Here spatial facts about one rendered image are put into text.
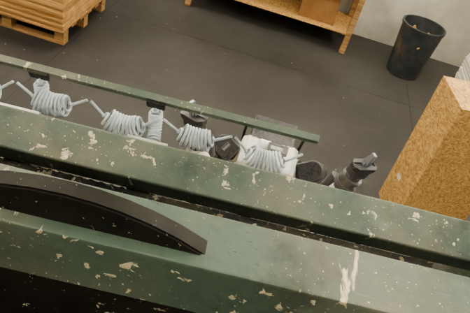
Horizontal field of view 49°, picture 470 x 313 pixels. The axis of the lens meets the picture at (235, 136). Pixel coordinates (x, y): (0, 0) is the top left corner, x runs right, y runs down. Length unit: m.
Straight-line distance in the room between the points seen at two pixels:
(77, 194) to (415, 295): 0.48
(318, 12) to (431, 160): 3.27
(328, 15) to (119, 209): 6.01
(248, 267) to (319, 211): 0.57
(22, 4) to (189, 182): 4.40
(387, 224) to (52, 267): 0.82
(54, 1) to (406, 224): 4.43
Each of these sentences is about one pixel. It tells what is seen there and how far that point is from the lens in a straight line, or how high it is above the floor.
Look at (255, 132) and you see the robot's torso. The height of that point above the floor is 1.38.
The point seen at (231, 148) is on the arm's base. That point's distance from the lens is 2.28.
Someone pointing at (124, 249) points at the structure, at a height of 2.20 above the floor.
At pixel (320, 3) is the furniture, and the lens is 6.54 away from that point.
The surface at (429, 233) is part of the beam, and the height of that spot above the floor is 1.92.
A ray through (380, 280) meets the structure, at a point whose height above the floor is 2.20.
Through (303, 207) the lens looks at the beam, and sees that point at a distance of 1.25.
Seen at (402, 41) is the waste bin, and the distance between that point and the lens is 6.48.
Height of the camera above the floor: 2.74
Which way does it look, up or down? 37 degrees down
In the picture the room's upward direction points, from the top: 16 degrees clockwise
